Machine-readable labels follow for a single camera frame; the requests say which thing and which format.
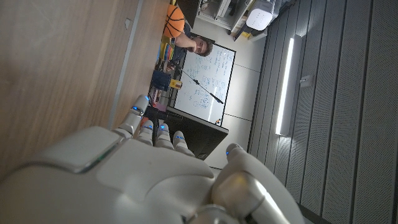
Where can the white shelf cabinet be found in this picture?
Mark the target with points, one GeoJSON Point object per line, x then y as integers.
{"type": "Point", "coordinates": [222, 14]}

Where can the white perforated device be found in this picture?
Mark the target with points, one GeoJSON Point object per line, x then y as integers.
{"type": "Point", "coordinates": [260, 15]}

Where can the yellow carton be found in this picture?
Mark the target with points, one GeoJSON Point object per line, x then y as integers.
{"type": "Point", "coordinates": [176, 84]}

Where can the long ceiling light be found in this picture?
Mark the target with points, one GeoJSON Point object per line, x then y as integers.
{"type": "Point", "coordinates": [284, 87]}

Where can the colourful stacking rings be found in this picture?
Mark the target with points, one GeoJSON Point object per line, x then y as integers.
{"type": "Point", "coordinates": [166, 51]}

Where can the black pole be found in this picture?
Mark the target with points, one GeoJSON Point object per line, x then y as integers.
{"type": "Point", "coordinates": [202, 85]}

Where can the seated man in dark shirt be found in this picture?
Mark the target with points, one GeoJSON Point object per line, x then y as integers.
{"type": "Point", "coordinates": [192, 43]}

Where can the black computer monitor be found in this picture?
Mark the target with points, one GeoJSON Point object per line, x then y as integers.
{"type": "Point", "coordinates": [192, 133]}

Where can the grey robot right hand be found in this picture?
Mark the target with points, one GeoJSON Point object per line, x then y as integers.
{"type": "Point", "coordinates": [140, 183]}

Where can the whiteboard with black frame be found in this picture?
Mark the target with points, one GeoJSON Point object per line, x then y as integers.
{"type": "Point", "coordinates": [214, 71]}

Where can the orange basketball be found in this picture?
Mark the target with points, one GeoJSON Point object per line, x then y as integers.
{"type": "Point", "coordinates": [174, 20]}

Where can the white wall plate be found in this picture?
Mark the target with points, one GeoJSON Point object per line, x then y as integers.
{"type": "Point", "coordinates": [306, 81]}

